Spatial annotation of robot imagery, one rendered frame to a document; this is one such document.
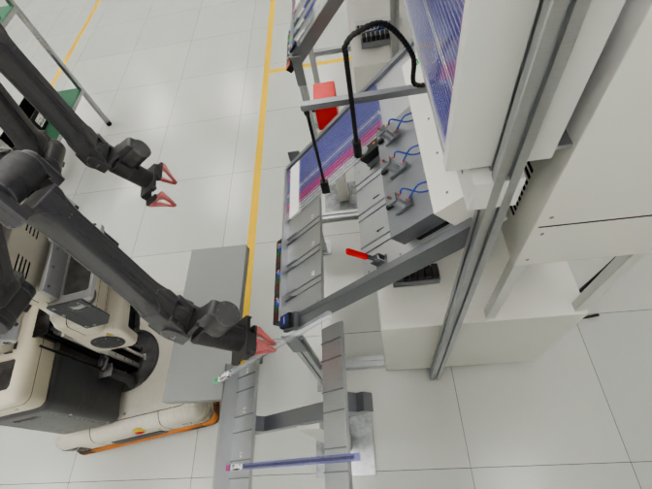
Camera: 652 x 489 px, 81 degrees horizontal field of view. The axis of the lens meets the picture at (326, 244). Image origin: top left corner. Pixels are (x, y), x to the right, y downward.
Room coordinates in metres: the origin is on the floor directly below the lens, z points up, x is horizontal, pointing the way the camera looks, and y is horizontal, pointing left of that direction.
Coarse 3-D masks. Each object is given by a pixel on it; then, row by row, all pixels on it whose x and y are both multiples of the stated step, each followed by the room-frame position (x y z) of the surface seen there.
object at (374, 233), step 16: (400, 64) 1.03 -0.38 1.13; (384, 80) 1.04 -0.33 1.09; (400, 80) 0.97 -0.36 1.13; (384, 112) 0.91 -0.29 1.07; (400, 112) 0.85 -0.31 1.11; (368, 176) 0.74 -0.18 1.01; (368, 192) 0.69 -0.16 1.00; (368, 208) 0.64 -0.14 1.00; (384, 208) 0.60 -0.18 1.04; (368, 224) 0.59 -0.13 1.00; (384, 224) 0.55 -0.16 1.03; (448, 224) 0.42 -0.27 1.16; (368, 240) 0.54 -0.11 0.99; (384, 240) 0.51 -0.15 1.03; (416, 240) 0.44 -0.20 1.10; (368, 272) 0.46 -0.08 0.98
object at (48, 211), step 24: (48, 168) 0.54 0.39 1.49; (0, 192) 0.46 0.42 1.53; (48, 192) 0.49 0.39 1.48; (0, 216) 0.45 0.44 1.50; (24, 216) 0.44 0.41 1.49; (48, 216) 0.46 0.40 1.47; (72, 216) 0.47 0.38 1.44; (72, 240) 0.45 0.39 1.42; (96, 240) 0.46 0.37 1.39; (96, 264) 0.43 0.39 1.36; (120, 264) 0.43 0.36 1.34; (120, 288) 0.41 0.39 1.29; (144, 288) 0.41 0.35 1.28; (144, 312) 0.39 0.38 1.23; (168, 312) 0.38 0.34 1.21
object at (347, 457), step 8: (320, 456) 0.08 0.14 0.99; (328, 456) 0.08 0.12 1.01; (336, 456) 0.07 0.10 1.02; (344, 456) 0.06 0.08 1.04; (352, 456) 0.06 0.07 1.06; (248, 464) 0.13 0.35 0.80; (256, 464) 0.12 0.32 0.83; (264, 464) 0.11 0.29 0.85; (272, 464) 0.11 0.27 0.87; (280, 464) 0.10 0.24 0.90; (288, 464) 0.09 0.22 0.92; (296, 464) 0.09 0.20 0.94; (304, 464) 0.08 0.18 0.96; (312, 464) 0.07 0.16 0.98
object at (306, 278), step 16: (320, 208) 0.81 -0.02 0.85; (304, 224) 0.81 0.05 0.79; (320, 224) 0.74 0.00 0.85; (288, 240) 0.81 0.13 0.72; (304, 240) 0.74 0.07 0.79; (320, 240) 0.68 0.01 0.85; (288, 256) 0.74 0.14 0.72; (304, 256) 0.68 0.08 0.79; (320, 256) 0.63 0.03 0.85; (288, 272) 0.68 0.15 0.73; (304, 272) 0.62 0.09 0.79; (320, 272) 0.57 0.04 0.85; (288, 288) 0.62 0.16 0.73; (304, 288) 0.57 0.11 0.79; (320, 288) 0.52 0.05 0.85; (288, 304) 0.56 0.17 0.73; (304, 304) 0.51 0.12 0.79
